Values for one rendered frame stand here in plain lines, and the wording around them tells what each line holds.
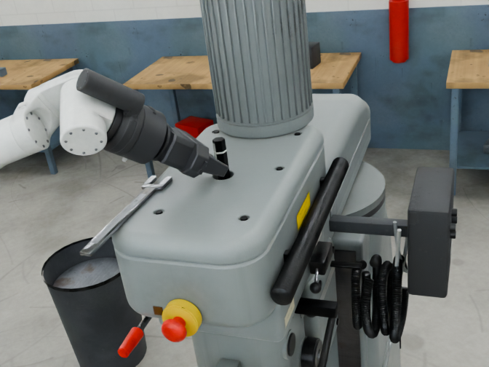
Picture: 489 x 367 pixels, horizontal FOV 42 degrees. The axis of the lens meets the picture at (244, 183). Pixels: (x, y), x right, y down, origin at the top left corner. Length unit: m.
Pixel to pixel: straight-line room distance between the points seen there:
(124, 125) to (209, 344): 0.47
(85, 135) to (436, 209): 0.70
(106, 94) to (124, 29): 5.17
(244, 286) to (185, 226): 0.13
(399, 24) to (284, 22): 3.99
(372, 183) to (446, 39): 3.63
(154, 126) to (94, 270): 2.61
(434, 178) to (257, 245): 0.58
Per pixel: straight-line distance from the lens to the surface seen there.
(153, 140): 0.97
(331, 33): 5.40
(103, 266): 3.56
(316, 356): 1.33
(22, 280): 4.65
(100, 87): 0.92
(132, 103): 0.94
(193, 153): 1.01
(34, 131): 0.99
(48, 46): 6.60
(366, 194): 1.68
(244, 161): 1.14
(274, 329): 1.09
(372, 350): 1.79
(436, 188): 1.36
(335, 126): 1.60
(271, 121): 1.22
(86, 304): 3.28
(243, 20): 1.16
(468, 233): 4.48
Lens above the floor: 2.37
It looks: 27 degrees down
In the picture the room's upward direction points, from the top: 8 degrees counter-clockwise
